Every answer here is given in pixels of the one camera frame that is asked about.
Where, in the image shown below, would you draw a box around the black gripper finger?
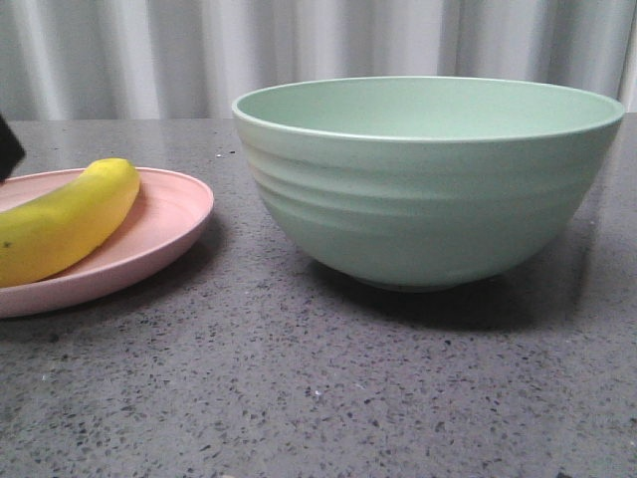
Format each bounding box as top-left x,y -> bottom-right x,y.
0,116 -> 25,181

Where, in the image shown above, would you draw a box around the yellow banana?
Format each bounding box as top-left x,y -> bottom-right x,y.
1,158 -> 140,287

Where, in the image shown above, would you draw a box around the pink plate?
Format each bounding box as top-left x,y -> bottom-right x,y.
1,167 -> 214,319

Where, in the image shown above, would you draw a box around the green ribbed bowl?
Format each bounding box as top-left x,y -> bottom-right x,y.
232,76 -> 624,290

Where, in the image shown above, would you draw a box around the white vertical blinds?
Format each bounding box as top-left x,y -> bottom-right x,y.
1,1 -> 636,120

